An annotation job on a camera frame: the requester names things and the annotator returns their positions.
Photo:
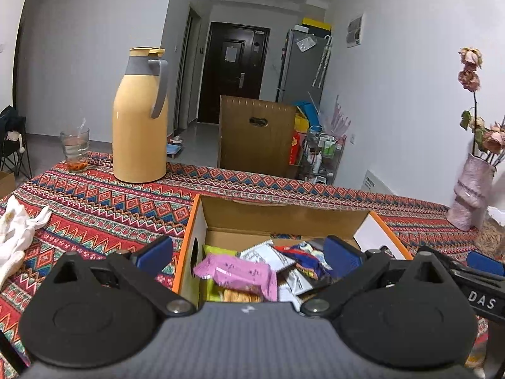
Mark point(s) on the wall electrical panel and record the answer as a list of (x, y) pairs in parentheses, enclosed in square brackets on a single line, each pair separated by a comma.
[(354, 31)]

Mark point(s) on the blue red snack packet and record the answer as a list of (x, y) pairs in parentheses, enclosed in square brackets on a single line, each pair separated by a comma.
[(303, 258)]

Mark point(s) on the yellow-green snack packet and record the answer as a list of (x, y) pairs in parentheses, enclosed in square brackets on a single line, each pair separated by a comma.
[(219, 252)]

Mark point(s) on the glass cup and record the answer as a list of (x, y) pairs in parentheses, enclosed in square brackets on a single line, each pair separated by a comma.
[(75, 150)]

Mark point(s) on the patterned tablecloth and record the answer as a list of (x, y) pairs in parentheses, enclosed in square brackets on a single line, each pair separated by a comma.
[(98, 205)]

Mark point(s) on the white cotton glove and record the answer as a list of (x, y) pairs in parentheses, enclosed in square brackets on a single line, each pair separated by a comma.
[(15, 237)]

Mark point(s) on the yellow box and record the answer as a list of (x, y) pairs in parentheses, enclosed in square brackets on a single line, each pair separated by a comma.
[(317, 24)]

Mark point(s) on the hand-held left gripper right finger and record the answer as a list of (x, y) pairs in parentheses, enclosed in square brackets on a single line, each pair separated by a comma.
[(341, 258)]

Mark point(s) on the blue floor tray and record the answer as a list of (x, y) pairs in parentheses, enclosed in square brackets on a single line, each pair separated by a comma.
[(174, 148)]

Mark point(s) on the blue plastic item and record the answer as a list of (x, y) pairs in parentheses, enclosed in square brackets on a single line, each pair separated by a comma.
[(307, 110)]

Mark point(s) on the dried pink flowers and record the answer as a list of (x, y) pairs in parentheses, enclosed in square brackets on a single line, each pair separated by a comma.
[(471, 75)]

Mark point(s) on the black folding chair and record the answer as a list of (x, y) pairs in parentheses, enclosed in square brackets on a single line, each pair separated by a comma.
[(12, 138)]

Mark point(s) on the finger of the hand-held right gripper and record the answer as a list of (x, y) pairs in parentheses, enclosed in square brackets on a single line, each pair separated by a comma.
[(473, 278), (487, 262)]

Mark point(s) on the silver snack packet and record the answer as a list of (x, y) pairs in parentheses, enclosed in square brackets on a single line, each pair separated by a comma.
[(266, 256)]

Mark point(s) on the small cardboard box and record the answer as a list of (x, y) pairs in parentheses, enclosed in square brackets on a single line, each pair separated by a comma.
[(6, 184)]

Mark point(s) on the white umbrella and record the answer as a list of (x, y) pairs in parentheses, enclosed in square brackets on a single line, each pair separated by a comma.
[(321, 61)]

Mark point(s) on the yellow thermos jug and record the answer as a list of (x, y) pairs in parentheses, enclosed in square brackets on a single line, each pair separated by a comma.
[(138, 126)]

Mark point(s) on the red gift box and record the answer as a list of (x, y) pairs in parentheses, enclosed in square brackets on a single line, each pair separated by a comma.
[(298, 148)]

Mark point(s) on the pink snack packet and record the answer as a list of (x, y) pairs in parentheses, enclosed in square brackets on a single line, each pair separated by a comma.
[(236, 272)]

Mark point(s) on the grey refrigerator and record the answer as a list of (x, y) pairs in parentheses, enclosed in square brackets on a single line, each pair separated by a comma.
[(300, 75)]

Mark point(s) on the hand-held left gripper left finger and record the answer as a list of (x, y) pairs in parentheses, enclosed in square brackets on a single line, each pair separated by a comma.
[(156, 254)]

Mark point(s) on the clear plastic bag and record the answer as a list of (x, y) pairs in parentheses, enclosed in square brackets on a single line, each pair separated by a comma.
[(305, 43)]

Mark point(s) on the brown cardboard carton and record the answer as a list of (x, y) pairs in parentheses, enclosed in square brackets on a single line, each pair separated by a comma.
[(252, 146)]

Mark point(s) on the dark entrance door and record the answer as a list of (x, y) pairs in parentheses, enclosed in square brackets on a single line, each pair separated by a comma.
[(221, 87)]

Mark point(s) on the pink ceramic vase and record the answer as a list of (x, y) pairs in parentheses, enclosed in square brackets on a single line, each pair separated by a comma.
[(471, 193)]

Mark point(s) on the woven beige basket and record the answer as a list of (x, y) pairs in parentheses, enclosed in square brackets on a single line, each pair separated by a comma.
[(491, 233)]

